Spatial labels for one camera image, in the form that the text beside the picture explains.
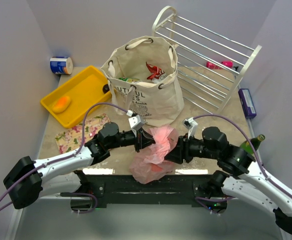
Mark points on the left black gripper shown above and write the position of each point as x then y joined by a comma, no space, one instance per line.
139,141

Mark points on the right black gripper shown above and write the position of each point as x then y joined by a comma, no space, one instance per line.
181,149

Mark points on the pink plastic bag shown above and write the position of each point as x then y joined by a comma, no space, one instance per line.
149,164

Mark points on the green chips bag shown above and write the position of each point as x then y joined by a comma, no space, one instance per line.
130,80

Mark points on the beige canvas tote bag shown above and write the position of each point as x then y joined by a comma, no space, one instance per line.
158,104

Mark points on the red white snack packet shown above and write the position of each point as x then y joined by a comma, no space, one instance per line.
156,74

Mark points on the yellow plastic tray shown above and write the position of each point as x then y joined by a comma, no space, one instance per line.
84,90

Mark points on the orange toy mango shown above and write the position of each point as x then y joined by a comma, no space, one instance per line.
61,104

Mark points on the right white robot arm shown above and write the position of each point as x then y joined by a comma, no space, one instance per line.
242,177

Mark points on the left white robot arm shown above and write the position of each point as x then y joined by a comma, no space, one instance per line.
25,180

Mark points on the dark toy plum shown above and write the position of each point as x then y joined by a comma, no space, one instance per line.
105,88

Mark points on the floral rectangular plate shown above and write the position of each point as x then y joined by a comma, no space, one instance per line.
71,139

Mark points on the green glass bottle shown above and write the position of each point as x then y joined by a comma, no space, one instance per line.
255,143

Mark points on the purple box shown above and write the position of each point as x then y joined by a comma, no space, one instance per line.
247,103

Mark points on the white metal rack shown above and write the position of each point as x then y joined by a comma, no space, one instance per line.
209,89

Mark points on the pink packet behind rack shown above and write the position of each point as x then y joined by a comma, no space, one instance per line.
212,66

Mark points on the blue white tissue roll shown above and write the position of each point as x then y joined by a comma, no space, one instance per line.
61,65

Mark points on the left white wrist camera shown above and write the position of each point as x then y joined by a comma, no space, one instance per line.
136,122

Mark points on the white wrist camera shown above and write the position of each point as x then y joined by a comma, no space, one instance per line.
191,125
136,122

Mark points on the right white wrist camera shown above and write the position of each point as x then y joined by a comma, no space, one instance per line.
191,125

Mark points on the black base frame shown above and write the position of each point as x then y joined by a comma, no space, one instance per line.
99,191

